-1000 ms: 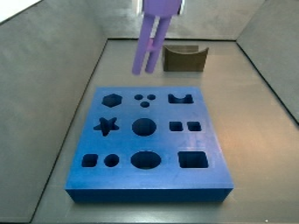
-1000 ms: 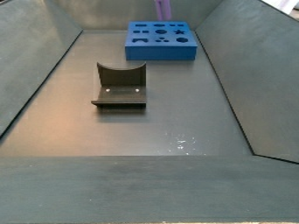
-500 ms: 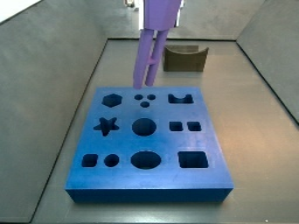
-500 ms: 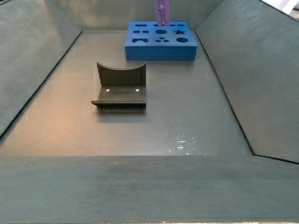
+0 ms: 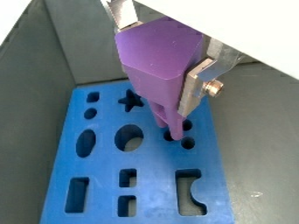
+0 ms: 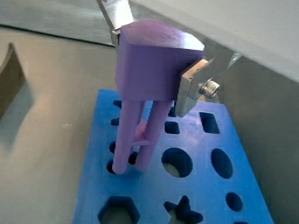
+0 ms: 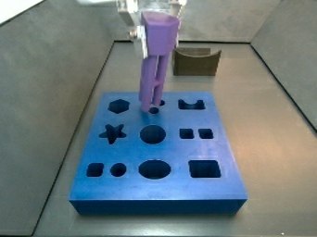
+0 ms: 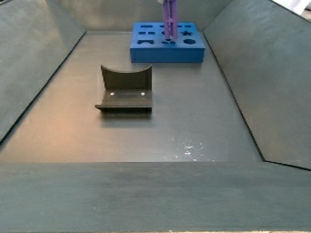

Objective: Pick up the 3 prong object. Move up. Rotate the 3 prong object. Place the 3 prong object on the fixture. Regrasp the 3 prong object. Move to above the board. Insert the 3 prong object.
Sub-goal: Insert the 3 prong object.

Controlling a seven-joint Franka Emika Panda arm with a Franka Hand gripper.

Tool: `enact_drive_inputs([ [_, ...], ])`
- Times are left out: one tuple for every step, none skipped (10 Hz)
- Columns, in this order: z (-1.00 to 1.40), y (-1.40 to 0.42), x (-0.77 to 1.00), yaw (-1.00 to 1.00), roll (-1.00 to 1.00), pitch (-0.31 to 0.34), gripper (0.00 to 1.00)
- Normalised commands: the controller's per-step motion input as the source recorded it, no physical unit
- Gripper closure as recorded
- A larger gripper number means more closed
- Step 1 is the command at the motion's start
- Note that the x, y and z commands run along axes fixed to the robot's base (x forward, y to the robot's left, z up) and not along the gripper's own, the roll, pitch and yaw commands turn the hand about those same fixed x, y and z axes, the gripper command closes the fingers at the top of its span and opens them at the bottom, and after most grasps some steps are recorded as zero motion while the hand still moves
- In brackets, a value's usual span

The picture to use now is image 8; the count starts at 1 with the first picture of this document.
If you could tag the blue shape-sorter block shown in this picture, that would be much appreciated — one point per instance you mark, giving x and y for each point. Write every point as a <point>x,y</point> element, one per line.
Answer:
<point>151,48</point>

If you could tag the purple three-prong object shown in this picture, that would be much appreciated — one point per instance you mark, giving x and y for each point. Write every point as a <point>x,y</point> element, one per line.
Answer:
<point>170,18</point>

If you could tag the black curved fixture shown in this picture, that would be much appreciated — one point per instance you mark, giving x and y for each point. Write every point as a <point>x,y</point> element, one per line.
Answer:
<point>127,89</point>

